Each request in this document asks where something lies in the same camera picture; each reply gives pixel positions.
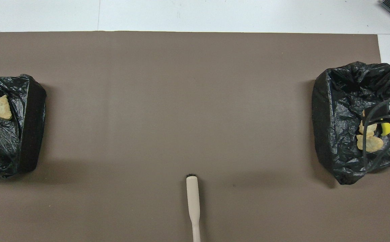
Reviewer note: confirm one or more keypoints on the pale bread lump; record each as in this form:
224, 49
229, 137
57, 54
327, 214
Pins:
373, 144

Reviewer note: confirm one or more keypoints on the beige hand brush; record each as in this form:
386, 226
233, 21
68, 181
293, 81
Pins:
192, 198

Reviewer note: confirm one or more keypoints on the black bag lined bin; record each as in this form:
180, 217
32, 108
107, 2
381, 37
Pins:
336, 117
33, 134

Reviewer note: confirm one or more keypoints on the brown table mat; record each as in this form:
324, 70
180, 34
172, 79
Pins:
147, 134

